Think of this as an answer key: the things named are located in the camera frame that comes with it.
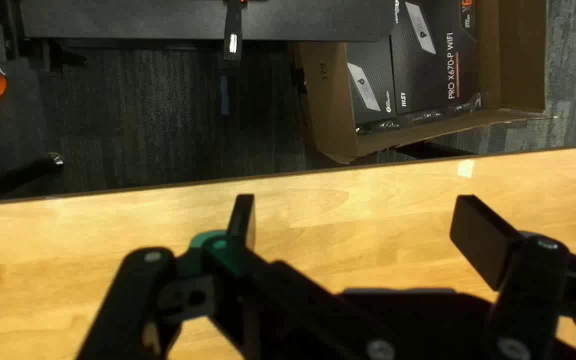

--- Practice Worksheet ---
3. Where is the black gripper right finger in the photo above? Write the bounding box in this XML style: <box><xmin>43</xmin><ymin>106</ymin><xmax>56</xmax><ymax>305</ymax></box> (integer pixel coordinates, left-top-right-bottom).
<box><xmin>449</xmin><ymin>191</ymin><xmax>576</xmax><ymax>360</ymax></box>

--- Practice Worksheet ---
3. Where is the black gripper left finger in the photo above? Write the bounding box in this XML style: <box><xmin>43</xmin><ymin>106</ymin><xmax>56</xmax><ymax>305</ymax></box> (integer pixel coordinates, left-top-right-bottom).
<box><xmin>74</xmin><ymin>191</ymin><xmax>415</xmax><ymax>360</ymax></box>

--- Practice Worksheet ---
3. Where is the green block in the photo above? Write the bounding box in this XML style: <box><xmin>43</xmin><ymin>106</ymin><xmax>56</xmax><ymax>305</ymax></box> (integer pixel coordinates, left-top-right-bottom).
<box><xmin>189</xmin><ymin>228</ymin><xmax>232</xmax><ymax>257</ymax></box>

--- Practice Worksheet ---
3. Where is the pale tape strip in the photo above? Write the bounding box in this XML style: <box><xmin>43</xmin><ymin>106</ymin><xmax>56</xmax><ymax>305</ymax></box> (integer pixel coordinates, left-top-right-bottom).
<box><xmin>457</xmin><ymin>158</ymin><xmax>477</xmax><ymax>180</ymax></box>

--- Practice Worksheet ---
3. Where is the black pole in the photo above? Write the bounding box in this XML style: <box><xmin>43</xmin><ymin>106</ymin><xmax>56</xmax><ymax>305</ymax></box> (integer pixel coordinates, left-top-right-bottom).
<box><xmin>0</xmin><ymin>150</ymin><xmax>66</xmax><ymax>201</ymax></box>

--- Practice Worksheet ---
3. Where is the large black labelled box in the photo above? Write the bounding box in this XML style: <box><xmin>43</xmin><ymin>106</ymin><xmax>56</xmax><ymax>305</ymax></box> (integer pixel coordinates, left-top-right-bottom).
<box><xmin>389</xmin><ymin>0</ymin><xmax>484</xmax><ymax>117</ymax></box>

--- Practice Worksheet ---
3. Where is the small black labelled box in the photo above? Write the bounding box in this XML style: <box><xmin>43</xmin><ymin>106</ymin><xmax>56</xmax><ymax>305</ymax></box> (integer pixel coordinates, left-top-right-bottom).
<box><xmin>347</xmin><ymin>36</ymin><xmax>401</xmax><ymax>127</ymax></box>

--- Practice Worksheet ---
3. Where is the brown cardboard box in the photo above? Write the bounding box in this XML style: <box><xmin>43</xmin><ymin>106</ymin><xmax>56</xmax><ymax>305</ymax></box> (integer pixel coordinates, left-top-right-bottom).
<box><xmin>295</xmin><ymin>0</ymin><xmax>548</xmax><ymax>166</ymax></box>

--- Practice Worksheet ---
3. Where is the black clamp with silver tip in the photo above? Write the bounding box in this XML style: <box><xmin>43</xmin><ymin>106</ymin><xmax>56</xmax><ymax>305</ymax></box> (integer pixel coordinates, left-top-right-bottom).
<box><xmin>223</xmin><ymin>0</ymin><xmax>247</xmax><ymax>62</ymax></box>

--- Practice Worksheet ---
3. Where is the black desk top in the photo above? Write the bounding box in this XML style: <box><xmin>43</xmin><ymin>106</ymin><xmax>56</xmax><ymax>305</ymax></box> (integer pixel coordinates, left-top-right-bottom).
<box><xmin>18</xmin><ymin>0</ymin><xmax>401</xmax><ymax>43</ymax></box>

